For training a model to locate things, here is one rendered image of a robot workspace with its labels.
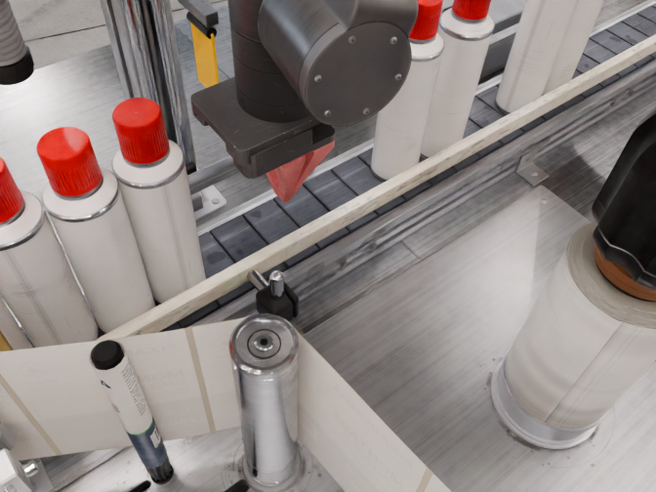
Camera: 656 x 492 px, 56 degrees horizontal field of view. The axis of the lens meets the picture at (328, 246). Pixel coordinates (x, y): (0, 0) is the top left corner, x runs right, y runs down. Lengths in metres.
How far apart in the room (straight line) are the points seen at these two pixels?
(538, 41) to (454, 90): 0.13
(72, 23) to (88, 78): 1.77
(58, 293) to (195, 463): 0.16
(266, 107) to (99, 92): 0.53
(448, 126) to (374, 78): 0.38
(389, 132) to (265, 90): 0.27
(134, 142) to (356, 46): 0.20
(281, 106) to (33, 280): 0.21
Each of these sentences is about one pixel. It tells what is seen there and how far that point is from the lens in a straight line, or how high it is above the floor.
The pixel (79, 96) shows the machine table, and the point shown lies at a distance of 0.91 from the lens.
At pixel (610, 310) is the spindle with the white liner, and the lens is 0.40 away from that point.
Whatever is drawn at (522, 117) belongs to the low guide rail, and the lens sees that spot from 0.76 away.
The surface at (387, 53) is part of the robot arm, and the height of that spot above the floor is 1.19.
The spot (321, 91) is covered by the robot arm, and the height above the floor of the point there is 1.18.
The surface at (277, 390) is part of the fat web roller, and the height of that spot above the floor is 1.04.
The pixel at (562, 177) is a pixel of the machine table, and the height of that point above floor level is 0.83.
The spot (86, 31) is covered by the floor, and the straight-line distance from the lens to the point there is 2.64.
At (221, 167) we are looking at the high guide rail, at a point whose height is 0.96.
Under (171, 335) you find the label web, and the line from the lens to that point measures 0.36.
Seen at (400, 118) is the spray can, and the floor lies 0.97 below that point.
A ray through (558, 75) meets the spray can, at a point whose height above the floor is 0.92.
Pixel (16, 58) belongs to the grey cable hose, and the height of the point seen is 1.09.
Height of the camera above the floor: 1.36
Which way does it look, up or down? 51 degrees down
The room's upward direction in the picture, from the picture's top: 4 degrees clockwise
